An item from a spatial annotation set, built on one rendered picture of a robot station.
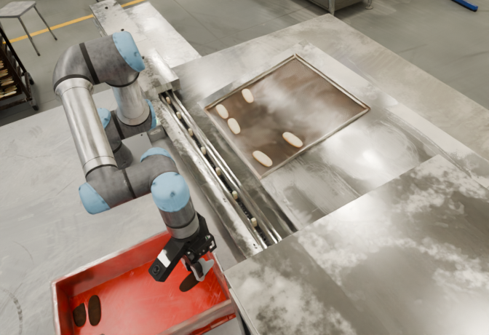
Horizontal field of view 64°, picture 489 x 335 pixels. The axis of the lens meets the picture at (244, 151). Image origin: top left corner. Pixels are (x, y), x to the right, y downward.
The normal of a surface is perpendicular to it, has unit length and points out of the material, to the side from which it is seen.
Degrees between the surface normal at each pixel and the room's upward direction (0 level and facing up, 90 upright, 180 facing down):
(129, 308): 0
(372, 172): 10
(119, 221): 0
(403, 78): 0
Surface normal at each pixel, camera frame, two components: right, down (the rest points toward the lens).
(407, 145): -0.27, -0.63
